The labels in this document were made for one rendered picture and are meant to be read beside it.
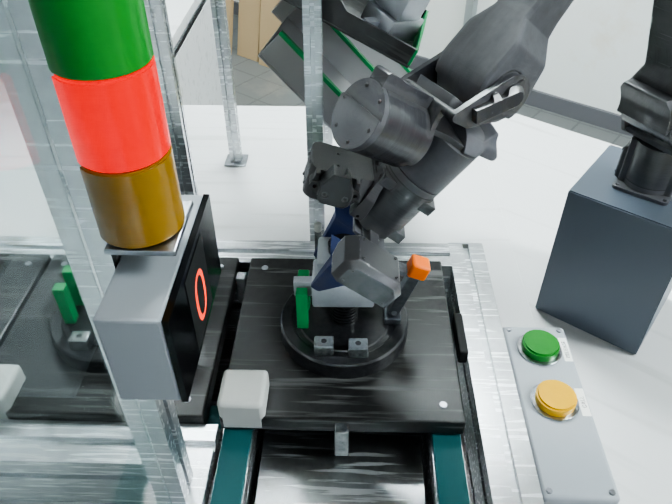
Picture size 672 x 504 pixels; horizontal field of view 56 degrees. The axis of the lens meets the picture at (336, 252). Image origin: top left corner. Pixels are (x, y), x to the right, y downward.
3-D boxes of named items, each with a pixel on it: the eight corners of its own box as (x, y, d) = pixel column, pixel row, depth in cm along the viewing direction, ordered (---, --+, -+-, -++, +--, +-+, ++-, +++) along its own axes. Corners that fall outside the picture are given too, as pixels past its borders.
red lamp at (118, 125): (180, 126, 36) (165, 42, 33) (158, 175, 32) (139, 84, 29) (93, 125, 36) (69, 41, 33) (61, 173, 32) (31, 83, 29)
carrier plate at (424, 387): (439, 272, 80) (441, 259, 79) (463, 434, 62) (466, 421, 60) (252, 269, 81) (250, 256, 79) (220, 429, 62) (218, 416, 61)
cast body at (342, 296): (373, 279, 68) (375, 228, 64) (374, 308, 65) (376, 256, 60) (296, 278, 68) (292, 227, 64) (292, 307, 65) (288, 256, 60)
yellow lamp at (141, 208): (193, 199, 39) (180, 128, 36) (175, 250, 35) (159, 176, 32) (113, 197, 39) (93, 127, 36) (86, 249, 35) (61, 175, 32)
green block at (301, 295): (309, 320, 68) (307, 287, 65) (308, 329, 67) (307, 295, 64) (298, 320, 68) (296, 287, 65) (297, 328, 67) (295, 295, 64)
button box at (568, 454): (551, 360, 76) (563, 325, 72) (603, 532, 59) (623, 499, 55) (493, 359, 76) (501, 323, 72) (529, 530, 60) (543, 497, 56)
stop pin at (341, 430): (348, 445, 64) (349, 422, 61) (348, 456, 63) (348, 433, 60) (334, 445, 64) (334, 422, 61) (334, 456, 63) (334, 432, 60)
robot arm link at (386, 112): (477, 51, 56) (386, -7, 48) (542, 86, 50) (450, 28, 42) (411, 161, 59) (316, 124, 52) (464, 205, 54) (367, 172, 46)
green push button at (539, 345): (551, 340, 71) (555, 328, 70) (560, 368, 68) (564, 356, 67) (516, 340, 71) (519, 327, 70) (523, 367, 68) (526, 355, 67)
